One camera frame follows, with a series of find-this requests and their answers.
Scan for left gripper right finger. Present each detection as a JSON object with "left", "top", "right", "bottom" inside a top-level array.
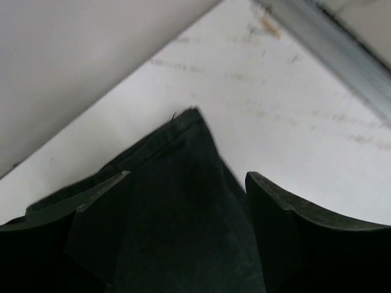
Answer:
[{"left": 245, "top": 172, "right": 390, "bottom": 292}]

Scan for black trousers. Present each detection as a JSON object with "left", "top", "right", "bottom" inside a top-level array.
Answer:
[{"left": 26, "top": 108, "right": 265, "bottom": 292}]

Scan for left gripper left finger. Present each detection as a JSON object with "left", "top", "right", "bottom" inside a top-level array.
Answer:
[{"left": 1, "top": 172, "right": 129, "bottom": 292}]

